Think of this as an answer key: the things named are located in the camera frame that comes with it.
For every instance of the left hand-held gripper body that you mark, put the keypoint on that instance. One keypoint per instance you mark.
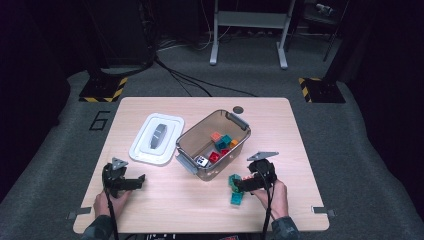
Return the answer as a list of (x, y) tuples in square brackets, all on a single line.
[(115, 178)]

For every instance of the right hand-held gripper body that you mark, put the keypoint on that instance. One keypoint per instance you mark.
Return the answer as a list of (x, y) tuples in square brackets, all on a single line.
[(265, 173)]

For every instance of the pink toy block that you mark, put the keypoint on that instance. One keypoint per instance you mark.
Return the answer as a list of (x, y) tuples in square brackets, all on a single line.
[(248, 178)]

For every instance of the sea green toy block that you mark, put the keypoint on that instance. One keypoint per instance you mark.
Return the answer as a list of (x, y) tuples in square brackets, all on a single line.
[(233, 179)]

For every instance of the pile of coloured toy blocks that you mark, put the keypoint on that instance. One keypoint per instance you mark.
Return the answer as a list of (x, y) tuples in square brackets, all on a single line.
[(236, 199)]

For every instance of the red toy block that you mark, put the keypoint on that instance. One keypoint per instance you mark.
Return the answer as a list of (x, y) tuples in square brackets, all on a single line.
[(225, 152), (214, 157)]

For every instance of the orange toy block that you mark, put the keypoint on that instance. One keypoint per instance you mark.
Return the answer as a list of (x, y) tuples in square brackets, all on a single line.
[(234, 143)]

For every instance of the dark teal toy block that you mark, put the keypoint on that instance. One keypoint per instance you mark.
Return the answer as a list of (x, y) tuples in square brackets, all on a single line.
[(220, 146)]

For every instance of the small white toy car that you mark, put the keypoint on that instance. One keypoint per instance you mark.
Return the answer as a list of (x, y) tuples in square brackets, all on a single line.
[(201, 161)]

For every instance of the coral toy block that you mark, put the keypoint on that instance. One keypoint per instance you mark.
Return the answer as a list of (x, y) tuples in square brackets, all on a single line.
[(216, 136)]

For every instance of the brown translucent storage box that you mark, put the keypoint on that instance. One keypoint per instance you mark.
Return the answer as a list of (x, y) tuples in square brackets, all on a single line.
[(196, 133)]

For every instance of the person's left hand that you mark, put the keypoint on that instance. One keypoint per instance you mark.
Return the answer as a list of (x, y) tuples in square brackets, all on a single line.
[(121, 201)]

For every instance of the person's right hand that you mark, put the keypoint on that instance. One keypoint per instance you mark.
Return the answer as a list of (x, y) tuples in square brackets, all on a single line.
[(280, 200)]

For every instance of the black label with white print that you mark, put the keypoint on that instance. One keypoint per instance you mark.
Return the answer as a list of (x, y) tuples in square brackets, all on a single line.
[(161, 237)]

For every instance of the dark round table cap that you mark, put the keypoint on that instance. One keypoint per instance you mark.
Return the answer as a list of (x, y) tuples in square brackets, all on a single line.
[(238, 109)]

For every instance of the grey tape strip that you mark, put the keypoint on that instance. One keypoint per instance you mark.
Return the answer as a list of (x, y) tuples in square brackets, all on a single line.
[(323, 211)]

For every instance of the black base with hazard stripes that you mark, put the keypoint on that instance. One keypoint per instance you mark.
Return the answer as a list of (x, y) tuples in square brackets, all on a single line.
[(100, 88), (325, 90)]

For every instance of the black cabinet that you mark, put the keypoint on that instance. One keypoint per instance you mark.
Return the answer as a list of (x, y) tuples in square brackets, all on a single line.
[(123, 33)]

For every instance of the small grey device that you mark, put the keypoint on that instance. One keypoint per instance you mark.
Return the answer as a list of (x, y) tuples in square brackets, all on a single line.
[(324, 8)]

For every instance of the white metal table frame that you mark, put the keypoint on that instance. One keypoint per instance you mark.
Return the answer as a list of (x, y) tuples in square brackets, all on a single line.
[(250, 19)]

